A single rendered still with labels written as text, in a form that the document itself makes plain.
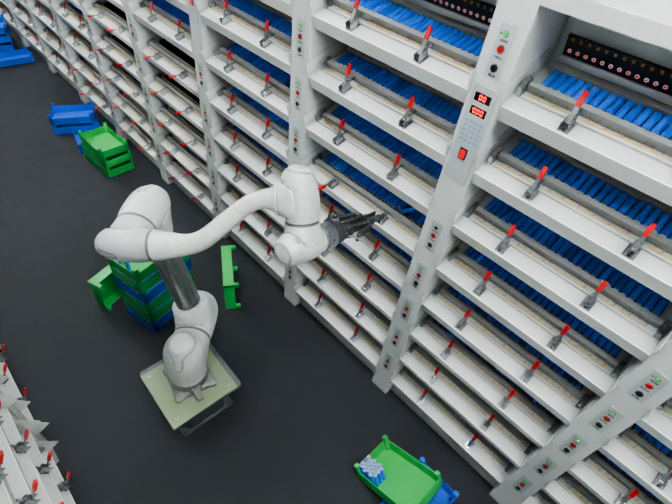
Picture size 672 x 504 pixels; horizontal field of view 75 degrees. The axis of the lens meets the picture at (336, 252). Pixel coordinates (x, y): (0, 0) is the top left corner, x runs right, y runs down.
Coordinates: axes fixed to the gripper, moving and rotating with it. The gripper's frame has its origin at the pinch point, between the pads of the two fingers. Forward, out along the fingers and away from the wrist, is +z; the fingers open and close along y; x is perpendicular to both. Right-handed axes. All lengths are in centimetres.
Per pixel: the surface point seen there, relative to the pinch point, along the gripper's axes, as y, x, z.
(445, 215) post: 24.2, 16.3, 2.1
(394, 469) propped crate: 54, -97, -1
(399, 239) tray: 10.5, -4.5, 6.8
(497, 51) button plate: 22, 65, -8
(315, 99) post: -42.6, 25.4, 4.9
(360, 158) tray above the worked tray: -14.4, 15.6, 3.9
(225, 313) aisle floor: -63, -103, -8
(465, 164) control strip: 24.6, 35.2, -2.0
